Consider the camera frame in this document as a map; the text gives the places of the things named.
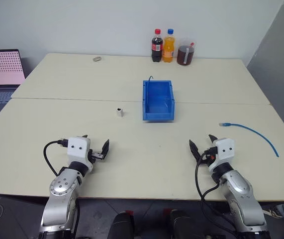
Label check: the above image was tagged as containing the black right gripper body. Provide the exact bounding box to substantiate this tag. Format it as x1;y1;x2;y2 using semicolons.
200;146;218;167

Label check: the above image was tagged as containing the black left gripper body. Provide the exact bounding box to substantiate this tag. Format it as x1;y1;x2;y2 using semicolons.
89;148;105;164

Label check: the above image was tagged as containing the blue plastic storage bin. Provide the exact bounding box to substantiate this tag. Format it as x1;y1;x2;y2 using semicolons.
141;79;176;123

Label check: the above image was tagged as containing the dark rounded shape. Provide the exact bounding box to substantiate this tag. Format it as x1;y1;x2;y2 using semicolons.
163;208;202;239
106;210;135;239

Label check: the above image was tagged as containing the white sneaker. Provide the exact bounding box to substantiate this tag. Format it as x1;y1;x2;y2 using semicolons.
262;207;284;219

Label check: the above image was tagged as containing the clear cup brown liquid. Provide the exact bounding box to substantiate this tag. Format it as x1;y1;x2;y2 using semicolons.
176;37;198;67

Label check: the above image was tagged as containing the orange soda bottle blue cap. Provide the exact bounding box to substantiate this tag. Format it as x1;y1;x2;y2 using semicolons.
162;28;176;63

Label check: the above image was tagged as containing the cola bottle red cap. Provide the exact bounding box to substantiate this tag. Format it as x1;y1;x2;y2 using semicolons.
151;28;163;63

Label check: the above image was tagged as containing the open laptop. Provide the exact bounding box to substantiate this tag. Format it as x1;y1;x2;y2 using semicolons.
0;48;27;120

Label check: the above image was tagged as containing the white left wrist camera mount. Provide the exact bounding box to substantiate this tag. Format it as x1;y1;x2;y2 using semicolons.
67;136;94;173

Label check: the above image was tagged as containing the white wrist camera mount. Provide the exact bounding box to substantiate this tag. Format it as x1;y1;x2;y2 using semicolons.
208;137;236;173
67;136;94;173

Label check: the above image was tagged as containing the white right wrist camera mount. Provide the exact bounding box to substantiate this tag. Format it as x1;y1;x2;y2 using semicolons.
208;137;236;173

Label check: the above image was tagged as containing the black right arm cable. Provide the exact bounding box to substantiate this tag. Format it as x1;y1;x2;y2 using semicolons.
194;151;236;236

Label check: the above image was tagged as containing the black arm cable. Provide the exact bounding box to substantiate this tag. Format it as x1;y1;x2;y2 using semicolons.
194;151;236;236
43;139;69;176

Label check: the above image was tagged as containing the blue Ethernet cable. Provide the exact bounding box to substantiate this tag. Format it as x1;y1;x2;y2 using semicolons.
218;122;280;158

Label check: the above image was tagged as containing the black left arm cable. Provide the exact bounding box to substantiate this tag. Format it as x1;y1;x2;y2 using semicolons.
43;139;69;176

